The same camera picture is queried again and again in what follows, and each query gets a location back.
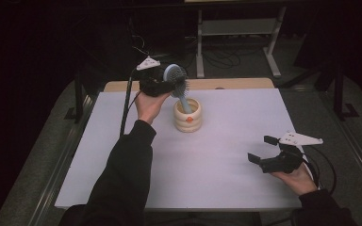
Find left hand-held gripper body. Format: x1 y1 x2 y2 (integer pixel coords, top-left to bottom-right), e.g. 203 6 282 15
136 56 174 98

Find white table mat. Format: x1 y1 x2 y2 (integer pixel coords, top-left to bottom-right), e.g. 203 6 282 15
55 88 303 211

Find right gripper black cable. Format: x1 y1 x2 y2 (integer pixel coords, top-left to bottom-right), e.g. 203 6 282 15
301 145 337 196

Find black metal stand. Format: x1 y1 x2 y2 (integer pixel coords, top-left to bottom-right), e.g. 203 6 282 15
333 62 361 121
64 72 91 124

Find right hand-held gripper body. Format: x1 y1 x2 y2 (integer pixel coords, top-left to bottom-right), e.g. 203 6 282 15
258 131 324 174

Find cream ribbed cup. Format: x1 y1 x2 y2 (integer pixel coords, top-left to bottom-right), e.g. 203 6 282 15
173 97 203 133

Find person's left hand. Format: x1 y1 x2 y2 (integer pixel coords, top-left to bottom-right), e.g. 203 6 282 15
134 91 173 126

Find metal floor rail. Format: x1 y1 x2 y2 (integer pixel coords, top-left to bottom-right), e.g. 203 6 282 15
27 93 97 226
320 92 362 197

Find black floor cables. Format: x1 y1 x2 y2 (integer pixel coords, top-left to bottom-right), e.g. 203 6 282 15
128 18 253 79

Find person's right hand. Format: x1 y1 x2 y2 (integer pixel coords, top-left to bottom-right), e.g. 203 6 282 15
270 163 319 196

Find wooden table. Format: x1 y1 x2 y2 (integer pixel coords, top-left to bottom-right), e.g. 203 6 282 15
103 77 275 93

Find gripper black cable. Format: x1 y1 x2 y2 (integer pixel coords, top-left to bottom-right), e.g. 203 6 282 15
119 69 142 137
301 145 337 196

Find white metal stand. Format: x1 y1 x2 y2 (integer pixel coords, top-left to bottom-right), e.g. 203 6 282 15
195 6 288 79

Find light blue hairbrush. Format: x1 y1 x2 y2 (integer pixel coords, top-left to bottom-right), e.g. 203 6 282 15
163 63 193 115

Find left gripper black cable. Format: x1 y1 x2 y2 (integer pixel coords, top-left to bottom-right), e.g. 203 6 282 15
119 69 142 137

